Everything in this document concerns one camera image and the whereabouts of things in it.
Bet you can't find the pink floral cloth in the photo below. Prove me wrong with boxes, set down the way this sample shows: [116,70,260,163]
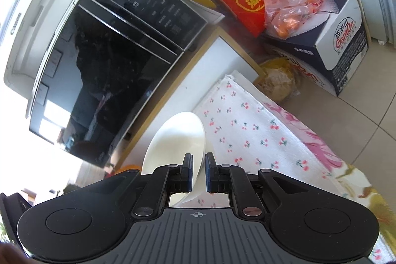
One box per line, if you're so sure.
[263,100,396,258]

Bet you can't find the white wood-framed cabinet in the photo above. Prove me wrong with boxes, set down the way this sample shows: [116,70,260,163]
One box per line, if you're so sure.
[110,24,263,172]

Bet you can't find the large white bowl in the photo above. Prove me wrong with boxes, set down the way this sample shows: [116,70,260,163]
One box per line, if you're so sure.
[142,112,207,207]

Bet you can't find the cherry print tablecloth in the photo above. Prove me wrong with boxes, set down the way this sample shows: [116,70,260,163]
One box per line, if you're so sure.
[173,75,344,209]

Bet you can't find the black microwave oven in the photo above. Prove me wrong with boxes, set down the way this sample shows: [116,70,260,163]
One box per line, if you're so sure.
[28,0,208,167]

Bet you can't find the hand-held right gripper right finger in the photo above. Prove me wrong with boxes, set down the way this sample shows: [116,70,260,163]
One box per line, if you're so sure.
[205,152,302,217]

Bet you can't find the yellow plastic bag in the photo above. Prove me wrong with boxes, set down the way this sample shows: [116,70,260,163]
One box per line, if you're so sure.
[254,56,302,102]

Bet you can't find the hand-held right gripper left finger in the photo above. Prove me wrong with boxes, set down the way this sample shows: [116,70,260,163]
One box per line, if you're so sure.
[103,153,195,218]

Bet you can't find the dark cardboard box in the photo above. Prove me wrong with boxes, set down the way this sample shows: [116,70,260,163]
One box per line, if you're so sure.
[261,0,372,97]

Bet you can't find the white printer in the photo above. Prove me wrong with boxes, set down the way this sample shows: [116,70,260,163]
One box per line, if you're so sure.
[0,0,110,104]

